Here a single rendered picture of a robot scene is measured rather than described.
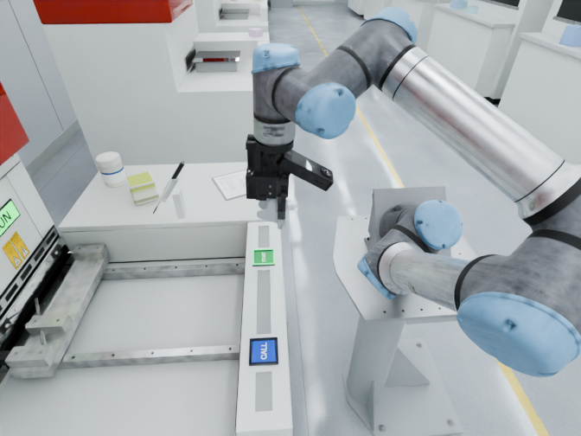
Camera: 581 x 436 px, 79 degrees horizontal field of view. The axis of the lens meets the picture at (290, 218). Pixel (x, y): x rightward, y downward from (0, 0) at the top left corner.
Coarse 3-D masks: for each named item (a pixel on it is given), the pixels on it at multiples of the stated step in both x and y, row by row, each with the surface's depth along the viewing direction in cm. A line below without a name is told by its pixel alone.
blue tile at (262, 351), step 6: (252, 342) 70; (258, 342) 70; (264, 342) 70; (270, 342) 70; (252, 348) 69; (258, 348) 69; (264, 348) 69; (270, 348) 69; (252, 354) 68; (258, 354) 68; (264, 354) 68; (270, 354) 68; (252, 360) 67; (258, 360) 67; (264, 360) 67; (270, 360) 67
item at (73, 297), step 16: (80, 272) 96; (96, 272) 96; (64, 288) 91; (80, 288) 91; (64, 304) 88; (80, 304) 88; (32, 336) 80; (48, 336) 80; (64, 336) 80; (64, 352) 80; (16, 368) 74; (32, 368) 74; (48, 368) 74
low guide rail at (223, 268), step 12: (204, 264) 103; (216, 264) 103; (228, 264) 103; (240, 264) 103; (108, 276) 101; (120, 276) 101; (132, 276) 101; (144, 276) 102; (156, 276) 102; (168, 276) 102; (180, 276) 102; (192, 276) 103
